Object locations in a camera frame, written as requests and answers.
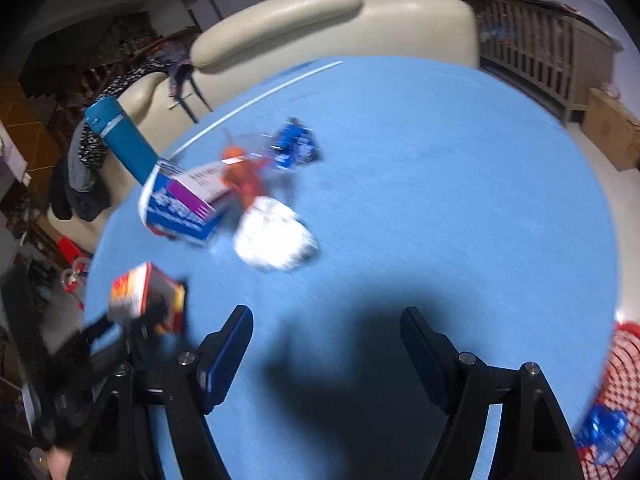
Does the red plastic object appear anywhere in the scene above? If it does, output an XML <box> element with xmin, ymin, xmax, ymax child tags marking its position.
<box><xmin>57</xmin><ymin>237</ymin><xmax>93</xmax><ymax>301</ymax></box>

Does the orange snack wrapper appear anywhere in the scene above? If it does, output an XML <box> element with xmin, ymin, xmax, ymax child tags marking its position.
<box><xmin>220</xmin><ymin>130</ymin><xmax>273</xmax><ymax>208</ymax></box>

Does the blue snack wrapper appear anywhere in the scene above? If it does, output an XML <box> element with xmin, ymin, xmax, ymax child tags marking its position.
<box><xmin>270</xmin><ymin>117</ymin><xmax>323</xmax><ymax>171</ymax></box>

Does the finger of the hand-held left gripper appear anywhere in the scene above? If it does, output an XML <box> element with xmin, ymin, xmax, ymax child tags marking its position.
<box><xmin>120</xmin><ymin>290</ymin><xmax>188</xmax><ymax>341</ymax></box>

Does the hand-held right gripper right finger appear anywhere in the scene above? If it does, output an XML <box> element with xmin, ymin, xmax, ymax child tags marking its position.
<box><xmin>399</xmin><ymin>306</ymin><xmax>586</xmax><ymax>480</ymax></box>

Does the small red yellow box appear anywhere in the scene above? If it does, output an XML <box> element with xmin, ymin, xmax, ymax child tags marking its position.
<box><xmin>107</xmin><ymin>261</ymin><xmax>188</xmax><ymax>336</ymax></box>

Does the red plastic mesh basket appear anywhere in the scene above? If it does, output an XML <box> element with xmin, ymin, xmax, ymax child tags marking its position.
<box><xmin>575</xmin><ymin>320</ymin><xmax>640</xmax><ymax>480</ymax></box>

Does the thin white stick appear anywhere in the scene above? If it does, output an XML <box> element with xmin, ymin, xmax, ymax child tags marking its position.
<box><xmin>162</xmin><ymin>60</ymin><xmax>345</xmax><ymax>161</ymax></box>

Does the crumpled blue plastic wrapper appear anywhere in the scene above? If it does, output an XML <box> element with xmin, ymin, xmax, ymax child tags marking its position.
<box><xmin>574</xmin><ymin>405</ymin><xmax>630</xmax><ymax>466</ymax></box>

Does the brown cardboard box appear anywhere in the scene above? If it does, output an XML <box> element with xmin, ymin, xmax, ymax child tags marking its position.
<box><xmin>580</xmin><ymin>87</ymin><xmax>640</xmax><ymax>173</ymax></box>

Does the cream leather sofa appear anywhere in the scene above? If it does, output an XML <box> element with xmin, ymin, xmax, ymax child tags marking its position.
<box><xmin>47</xmin><ymin>0</ymin><xmax>481</xmax><ymax>256</ymax></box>

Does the wooden baby crib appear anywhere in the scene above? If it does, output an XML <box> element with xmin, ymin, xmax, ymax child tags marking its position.
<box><xmin>472</xmin><ymin>0</ymin><xmax>623</xmax><ymax>126</ymax></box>

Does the white plastic bag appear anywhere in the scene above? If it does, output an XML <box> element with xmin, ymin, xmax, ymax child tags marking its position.
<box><xmin>234</xmin><ymin>196</ymin><xmax>320</xmax><ymax>273</ymax></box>

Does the blue and purple carton box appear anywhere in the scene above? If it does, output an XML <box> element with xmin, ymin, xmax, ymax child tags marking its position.
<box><xmin>137</xmin><ymin>160</ymin><xmax>238</xmax><ymax>248</ymax></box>

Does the blue tablecloth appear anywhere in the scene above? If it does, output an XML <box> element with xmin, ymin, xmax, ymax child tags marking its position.
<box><xmin>82</xmin><ymin>56</ymin><xmax>621</xmax><ymax>480</ymax></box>

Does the dark patterned clothes pile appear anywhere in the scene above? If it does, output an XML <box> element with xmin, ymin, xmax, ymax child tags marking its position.
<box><xmin>47</xmin><ymin>57</ymin><xmax>166</xmax><ymax>223</ymax></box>

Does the dark wooden shelf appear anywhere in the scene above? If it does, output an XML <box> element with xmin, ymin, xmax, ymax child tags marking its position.
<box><xmin>20</xmin><ymin>12</ymin><xmax>161</xmax><ymax>161</ymax></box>

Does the purple patterned garment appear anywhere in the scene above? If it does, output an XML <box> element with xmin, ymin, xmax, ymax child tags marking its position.
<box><xmin>145</xmin><ymin>30</ymin><xmax>201</xmax><ymax>98</ymax></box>

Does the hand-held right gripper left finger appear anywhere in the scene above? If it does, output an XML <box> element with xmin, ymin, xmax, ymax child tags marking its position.
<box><xmin>67</xmin><ymin>305</ymin><xmax>254</xmax><ymax>480</ymax></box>

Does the blue drinking bottle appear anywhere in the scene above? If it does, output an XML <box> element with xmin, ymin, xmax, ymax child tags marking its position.
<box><xmin>84</xmin><ymin>97</ymin><xmax>161</xmax><ymax>186</ymax></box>

